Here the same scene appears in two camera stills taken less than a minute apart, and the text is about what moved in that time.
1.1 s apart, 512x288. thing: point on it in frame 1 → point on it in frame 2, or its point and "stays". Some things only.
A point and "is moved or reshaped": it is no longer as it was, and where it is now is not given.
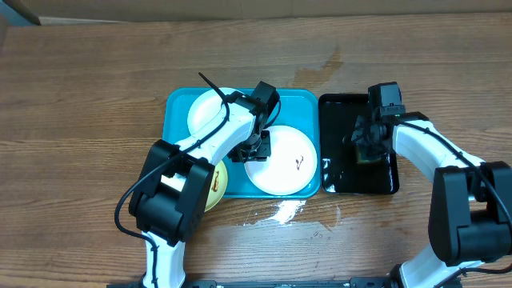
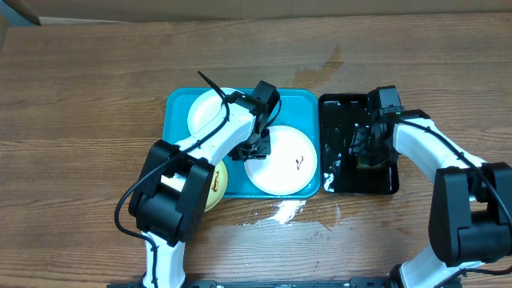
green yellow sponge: (361, 161) is moved or reshaped
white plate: (292, 164) stays
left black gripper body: (258, 149) stays
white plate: (206, 106) stays
